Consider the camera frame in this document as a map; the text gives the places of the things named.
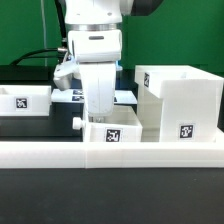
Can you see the white drawer far left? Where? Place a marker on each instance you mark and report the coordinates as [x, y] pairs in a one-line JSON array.
[[25, 100]]

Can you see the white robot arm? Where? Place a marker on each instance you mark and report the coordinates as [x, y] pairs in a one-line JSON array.
[[95, 42]]

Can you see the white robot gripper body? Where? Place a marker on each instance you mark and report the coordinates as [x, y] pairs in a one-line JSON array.
[[98, 83]]

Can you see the white drawer cabinet box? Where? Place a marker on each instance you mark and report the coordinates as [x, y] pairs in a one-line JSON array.
[[178, 103]]

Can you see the white marker sheet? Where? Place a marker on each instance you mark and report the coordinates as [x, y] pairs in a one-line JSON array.
[[123, 97]]

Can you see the white drawer with knob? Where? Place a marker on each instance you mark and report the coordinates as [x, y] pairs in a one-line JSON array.
[[122, 125]]

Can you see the white L-shaped fence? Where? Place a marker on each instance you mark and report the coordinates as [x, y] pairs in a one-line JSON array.
[[20, 155]]

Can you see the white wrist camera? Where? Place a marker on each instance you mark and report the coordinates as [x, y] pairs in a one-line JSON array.
[[65, 72]]

